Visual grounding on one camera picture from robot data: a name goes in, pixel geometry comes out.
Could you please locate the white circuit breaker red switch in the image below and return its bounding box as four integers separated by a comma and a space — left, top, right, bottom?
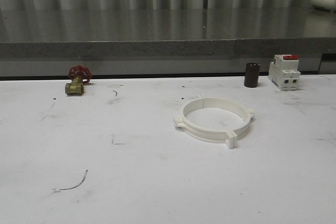
268, 55, 301, 91

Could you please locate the brass valve red handwheel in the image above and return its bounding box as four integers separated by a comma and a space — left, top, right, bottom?
65, 65, 92, 95

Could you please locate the dark brown cylinder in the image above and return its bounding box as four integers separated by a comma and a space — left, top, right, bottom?
244, 62, 260, 88

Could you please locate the grey stone counter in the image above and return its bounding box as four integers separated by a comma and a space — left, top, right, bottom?
1, 8, 335, 78

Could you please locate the white half clamp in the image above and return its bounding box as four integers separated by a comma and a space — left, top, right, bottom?
173, 95, 240, 148
195, 96, 255, 148

